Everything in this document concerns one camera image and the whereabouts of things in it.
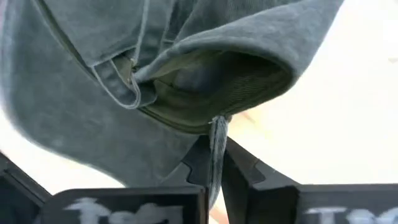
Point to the blue denim baseball cap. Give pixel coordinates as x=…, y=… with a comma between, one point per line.
x=77, y=109

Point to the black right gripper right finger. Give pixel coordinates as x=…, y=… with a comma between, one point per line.
x=280, y=202

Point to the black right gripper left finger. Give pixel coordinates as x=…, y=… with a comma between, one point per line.
x=124, y=207

